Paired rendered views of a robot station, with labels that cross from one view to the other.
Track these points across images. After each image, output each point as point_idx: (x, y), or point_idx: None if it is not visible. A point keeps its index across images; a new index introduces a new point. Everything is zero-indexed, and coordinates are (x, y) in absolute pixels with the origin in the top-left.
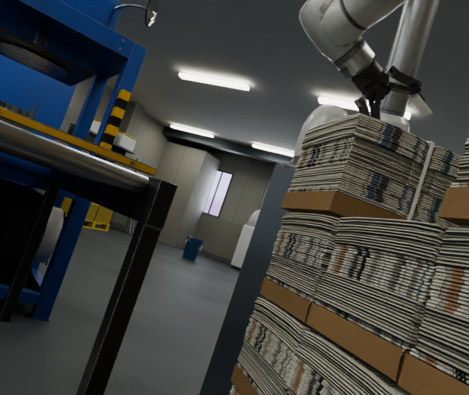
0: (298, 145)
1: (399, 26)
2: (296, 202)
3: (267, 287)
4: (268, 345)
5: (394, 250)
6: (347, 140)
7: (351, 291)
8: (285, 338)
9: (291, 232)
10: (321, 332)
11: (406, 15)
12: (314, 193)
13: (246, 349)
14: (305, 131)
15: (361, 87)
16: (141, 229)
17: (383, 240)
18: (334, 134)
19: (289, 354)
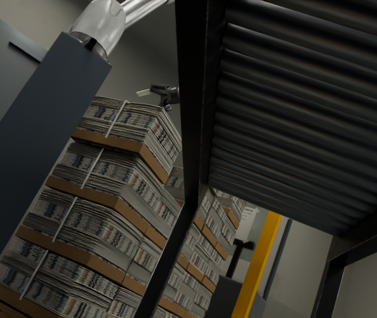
0: (110, 42)
1: (154, 3)
2: (150, 161)
3: (121, 206)
4: (123, 242)
5: (175, 214)
6: (176, 150)
7: (162, 224)
8: (132, 239)
9: (143, 178)
10: (150, 238)
11: (158, 4)
12: (161, 167)
13: (101, 244)
14: (118, 35)
15: (174, 103)
16: (196, 214)
17: (174, 210)
18: (174, 139)
19: (135, 247)
